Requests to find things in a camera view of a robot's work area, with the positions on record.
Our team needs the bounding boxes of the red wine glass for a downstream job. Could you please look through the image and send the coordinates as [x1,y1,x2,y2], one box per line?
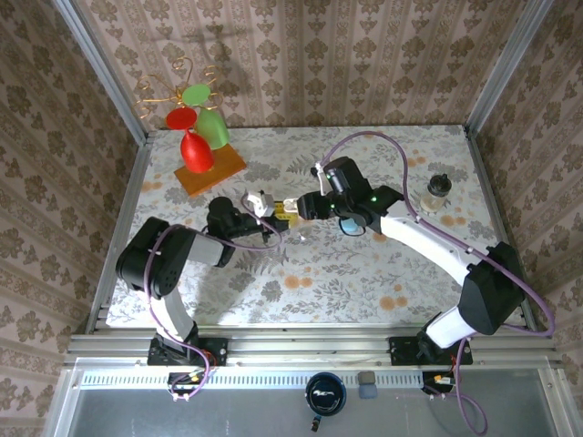
[165,107,215,174]

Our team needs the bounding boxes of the green wine glass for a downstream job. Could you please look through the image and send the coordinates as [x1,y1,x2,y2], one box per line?
[181,85,230,150]

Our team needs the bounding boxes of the glass jar black lid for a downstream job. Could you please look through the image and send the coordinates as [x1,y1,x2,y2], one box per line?
[419,174,452,214]

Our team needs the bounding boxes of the black connector box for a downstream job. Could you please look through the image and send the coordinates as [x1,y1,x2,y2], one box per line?
[167,371,207,395]
[421,371,459,395]

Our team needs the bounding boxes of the black round bowl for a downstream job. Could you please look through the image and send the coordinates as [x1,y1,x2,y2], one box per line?
[304,371,347,416]

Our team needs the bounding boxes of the grey metal tray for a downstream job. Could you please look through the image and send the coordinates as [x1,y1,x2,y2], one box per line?
[43,359,570,437]

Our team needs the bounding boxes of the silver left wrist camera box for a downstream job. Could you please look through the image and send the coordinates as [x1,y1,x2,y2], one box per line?
[245,190,274,218]

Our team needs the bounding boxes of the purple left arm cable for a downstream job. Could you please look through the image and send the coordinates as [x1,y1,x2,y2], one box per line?
[143,193,283,401]

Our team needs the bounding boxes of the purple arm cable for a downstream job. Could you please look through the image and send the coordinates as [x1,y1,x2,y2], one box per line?
[318,131,557,436]
[143,193,283,401]

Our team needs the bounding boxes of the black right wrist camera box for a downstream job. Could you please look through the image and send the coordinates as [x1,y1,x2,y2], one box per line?
[312,157,373,197]

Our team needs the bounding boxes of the aluminium side rail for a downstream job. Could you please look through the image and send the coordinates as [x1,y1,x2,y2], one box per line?
[464,129,538,333]
[84,136,154,336]

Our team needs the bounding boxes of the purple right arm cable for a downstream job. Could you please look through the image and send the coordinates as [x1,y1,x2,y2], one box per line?
[318,131,557,436]

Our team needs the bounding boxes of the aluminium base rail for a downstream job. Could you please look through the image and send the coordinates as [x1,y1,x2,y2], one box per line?
[63,325,566,368]

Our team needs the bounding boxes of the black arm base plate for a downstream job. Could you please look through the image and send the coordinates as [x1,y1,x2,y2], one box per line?
[389,336,474,367]
[148,337,229,367]

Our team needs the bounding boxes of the slotted metal cable duct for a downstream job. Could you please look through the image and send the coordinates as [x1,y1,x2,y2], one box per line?
[79,373,427,391]

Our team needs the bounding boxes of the aluminium frame post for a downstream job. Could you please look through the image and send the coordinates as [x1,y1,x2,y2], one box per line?
[464,0,557,137]
[49,0,151,147]

